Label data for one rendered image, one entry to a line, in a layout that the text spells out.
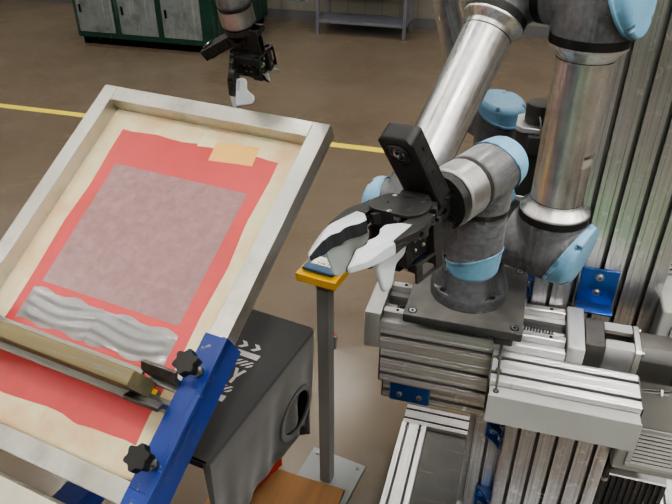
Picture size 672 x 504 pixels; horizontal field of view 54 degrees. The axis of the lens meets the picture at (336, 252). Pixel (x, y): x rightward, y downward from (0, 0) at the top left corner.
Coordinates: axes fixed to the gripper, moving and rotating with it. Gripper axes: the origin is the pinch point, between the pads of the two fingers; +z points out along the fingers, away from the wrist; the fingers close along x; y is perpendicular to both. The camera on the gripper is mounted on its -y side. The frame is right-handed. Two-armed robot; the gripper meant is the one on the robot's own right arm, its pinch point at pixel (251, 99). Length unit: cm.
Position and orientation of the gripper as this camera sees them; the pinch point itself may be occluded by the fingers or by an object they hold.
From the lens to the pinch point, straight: 163.3
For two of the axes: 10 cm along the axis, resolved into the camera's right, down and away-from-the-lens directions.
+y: 9.0, 2.3, -3.6
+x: 4.1, -7.1, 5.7
